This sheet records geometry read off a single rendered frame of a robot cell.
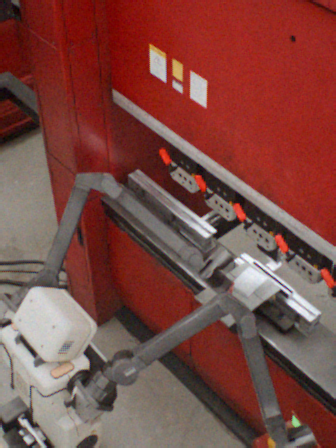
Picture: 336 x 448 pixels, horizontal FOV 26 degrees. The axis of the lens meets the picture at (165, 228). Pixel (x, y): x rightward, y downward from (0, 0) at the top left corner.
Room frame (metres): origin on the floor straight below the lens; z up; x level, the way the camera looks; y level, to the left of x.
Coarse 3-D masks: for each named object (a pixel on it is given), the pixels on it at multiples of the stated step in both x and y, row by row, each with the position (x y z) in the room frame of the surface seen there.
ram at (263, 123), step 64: (128, 0) 2.32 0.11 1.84; (192, 0) 2.07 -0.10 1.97; (256, 0) 1.87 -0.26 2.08; (128, 64) 2.33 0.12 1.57; (192, 64) 2.07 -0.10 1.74; (256, 64) 1.85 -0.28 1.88; (320, 64) 1.68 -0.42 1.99; (192, 128) 2.06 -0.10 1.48; (256, 128) 1.83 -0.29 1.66; (320, 128) 1.65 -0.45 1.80; (320, 192) 1.62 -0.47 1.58
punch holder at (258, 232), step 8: (248, 200) 1.84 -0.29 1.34; (248, 208) 1.83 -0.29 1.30; (256, 208) 1.80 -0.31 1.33; (248, 216) 1.83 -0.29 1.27; (256, 216) 1.80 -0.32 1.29; (264, 216) 1.77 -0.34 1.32; (256, 224) 1.80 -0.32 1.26; (264, 224) 1.77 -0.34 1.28; (272, 224) 1.75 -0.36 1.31; (280, 224) 1.75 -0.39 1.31; (248, 232) 1.82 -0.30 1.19; (256, 232) 1.80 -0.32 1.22; (264, 232) 1.76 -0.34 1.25; (280, 232) 1.75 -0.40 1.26; (256, 240) 1.79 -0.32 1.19; (264, 240) 1.76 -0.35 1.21; (272, 240) 1.73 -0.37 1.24; (272, 248) 1.73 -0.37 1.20
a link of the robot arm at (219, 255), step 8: (216, 248) 1.66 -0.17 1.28; (224, 248) 1.65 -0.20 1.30; (192, 256) 1.62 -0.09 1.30; (208, 256) 1.64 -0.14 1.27; (216, 256) 1.64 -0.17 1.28; (224, 256) 1.63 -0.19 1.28; (192, 264) 1.60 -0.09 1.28; (200, 264) 1.60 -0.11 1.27; (216, 264) 1.61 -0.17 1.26; (224, 264) 1.61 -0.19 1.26
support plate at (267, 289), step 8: (248, 264) 1.84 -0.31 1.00; (232, 272) 1.80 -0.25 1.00; (240, 272) 1.80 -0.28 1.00; (232, 280) 1.76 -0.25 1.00; (208, 288) 1.72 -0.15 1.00; (264, 288) 1.72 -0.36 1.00; (272, 288) 1.72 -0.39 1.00; (200, 296) 1.69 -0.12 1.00; (208, 296) 1.69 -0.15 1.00; (240, 296) 1.68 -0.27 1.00; (248, 296) 1.68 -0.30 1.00; (256, 296) 1.68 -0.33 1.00; (264, 296) 1.68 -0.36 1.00; (248, 304) 1.65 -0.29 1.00; (256, 304) 1.64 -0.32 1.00; (224, 320) 1.58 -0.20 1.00; (232, 320) 1.58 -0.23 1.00
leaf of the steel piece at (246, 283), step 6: (240, 276) 1.78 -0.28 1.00; (246, 276) 1.78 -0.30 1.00; (252, 276) 1.78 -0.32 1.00; (234, 282) 1.75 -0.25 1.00; (240, 282) 1.75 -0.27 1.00; (246, 282) 1.75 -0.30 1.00; (252, 282) 1.75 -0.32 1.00; (258, 282) 1.75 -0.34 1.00; (234, 288) 1.71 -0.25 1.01; (240, 288) 1.72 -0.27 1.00; (246, 288) 1.72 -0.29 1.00; (252, 288) 1.72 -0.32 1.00; (240, 294) 1.69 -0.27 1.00; (246, 294) 1.68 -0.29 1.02
